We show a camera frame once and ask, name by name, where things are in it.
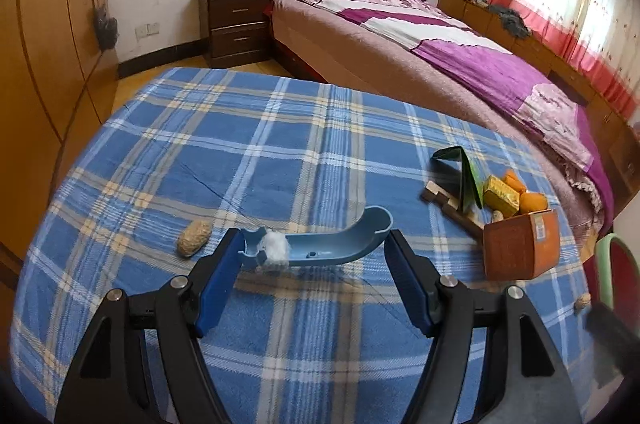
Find orange cardboard box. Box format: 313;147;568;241
483;209;560;281

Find small yellow snack box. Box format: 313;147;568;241
483;175;520;218

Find green wrapper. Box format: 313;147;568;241
432;145;484;214

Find wooden puzzle piece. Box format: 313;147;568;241
421;181;485;242

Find blue plastic curved piece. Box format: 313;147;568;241
238;205;394;269

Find peanut right of wrapper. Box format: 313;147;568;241
574;293;591;312

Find red bin green rim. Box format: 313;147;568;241
584;233;640;334

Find peanut beside yellow box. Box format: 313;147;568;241
491;210;504;222

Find peanut far left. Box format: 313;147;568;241
176;219;213;258

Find long wooden cabinet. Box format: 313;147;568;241
437;0;639;215

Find blue plaid tablecloth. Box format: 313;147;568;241
8;66;599;424

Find wooden wardrobe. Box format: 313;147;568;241
1;0;117;356

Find grey clothes pile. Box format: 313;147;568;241
487;4;532;39

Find floral pink curtains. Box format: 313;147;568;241
489;0;639;119

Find black bag on wardrobe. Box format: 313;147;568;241
93;6;118;51

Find dark wood nightstand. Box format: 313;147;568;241
198;0;272;68

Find purple floral quilt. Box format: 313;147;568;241
275;0;616;235

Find wall power socket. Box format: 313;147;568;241
134;23;160;40

